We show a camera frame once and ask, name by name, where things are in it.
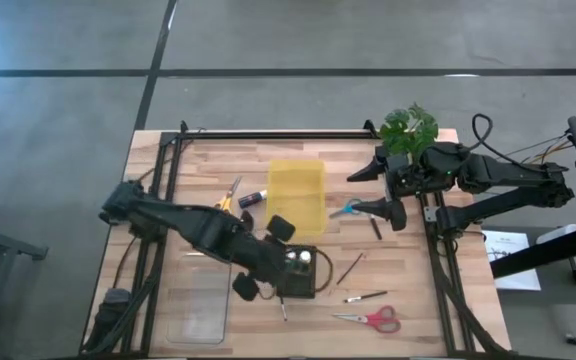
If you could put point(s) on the black bottle holder tray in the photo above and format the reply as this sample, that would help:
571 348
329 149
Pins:
300 289

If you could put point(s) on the yellow plastic bin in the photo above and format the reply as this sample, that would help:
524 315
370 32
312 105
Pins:
298 195

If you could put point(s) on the black paintbrush silver ferrule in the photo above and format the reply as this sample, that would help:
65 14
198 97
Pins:
365 297

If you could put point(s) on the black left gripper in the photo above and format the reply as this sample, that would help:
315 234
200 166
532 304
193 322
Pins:
270 262

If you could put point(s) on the grey side table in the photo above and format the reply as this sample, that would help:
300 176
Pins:
558 280

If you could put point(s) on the green leafy plant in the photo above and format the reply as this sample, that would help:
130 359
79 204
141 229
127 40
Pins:
410 130

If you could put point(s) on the purple paint bottle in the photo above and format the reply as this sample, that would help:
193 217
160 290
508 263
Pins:
252 199

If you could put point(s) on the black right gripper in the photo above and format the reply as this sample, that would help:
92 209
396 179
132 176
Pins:
410 175

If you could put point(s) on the red paint bottle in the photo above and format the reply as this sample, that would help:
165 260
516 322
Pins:
290 255

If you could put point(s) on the black aluminium frame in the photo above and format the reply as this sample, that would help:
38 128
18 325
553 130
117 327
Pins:
278 135

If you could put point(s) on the thin brown paintbrush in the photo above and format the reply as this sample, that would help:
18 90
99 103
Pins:
350 268

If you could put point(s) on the white plastic container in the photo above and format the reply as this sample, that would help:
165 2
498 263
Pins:
560 232

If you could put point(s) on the black desk frame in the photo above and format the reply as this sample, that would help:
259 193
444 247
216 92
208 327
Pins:
543 252

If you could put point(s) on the white paper sheet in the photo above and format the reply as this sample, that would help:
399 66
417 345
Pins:
513 265

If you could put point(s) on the black fan brush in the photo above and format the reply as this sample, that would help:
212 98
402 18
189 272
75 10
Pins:
246 220

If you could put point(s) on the black paintbrush white tip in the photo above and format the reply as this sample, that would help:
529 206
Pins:
283 307

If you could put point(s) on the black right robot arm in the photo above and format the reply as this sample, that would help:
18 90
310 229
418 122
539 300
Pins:
508 175

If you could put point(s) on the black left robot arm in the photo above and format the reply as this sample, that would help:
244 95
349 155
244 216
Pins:
193 225

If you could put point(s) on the clear plastic tray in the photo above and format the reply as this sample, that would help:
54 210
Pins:
199 300

